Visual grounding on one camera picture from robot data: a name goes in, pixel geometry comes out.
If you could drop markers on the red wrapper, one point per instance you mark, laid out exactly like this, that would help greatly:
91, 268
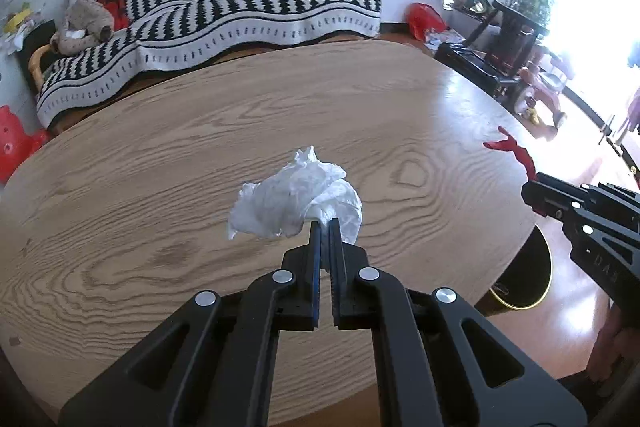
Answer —
520, 154

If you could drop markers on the red bag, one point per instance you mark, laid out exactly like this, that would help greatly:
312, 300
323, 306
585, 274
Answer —
425, 19

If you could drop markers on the red cushion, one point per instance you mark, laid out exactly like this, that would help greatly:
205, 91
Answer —
117, 7

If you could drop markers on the pink tricycle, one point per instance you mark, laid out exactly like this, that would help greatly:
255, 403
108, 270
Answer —
537, 94

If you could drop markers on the black bin with gold rim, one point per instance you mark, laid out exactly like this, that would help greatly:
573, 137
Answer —
530, 267

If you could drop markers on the white tissue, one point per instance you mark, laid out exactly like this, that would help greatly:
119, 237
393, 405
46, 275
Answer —
295, 197

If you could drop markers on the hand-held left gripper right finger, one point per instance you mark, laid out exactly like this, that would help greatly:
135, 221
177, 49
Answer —
336, 267

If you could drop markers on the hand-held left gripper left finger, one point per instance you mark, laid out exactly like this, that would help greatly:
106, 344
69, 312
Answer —
315, 257

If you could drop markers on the black wooden side table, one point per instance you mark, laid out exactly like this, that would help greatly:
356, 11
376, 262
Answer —
515, 27

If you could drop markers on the red plastic stool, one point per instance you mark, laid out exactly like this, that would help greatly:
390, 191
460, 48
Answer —
12, 142

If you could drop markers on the yellow plastic toy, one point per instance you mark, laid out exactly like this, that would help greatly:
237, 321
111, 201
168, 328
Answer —
17, 21

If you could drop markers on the beige stuffed toy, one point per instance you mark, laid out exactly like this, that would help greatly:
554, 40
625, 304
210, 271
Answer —
85, 14

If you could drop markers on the black cushion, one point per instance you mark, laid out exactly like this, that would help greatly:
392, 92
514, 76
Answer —
35, 39

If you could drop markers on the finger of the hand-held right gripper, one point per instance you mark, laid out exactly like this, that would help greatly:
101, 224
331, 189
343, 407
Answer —
547, 202
565, 187

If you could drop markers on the oval wooden table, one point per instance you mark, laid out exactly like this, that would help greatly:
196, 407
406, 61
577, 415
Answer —
150, 157

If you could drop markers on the black white striped blanket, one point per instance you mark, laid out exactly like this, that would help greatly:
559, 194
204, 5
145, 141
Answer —
225, 22

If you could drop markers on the person's right hand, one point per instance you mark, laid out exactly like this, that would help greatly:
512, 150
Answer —
607, 349

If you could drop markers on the small yellow toy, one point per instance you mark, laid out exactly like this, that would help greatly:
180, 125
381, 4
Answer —
535, 116

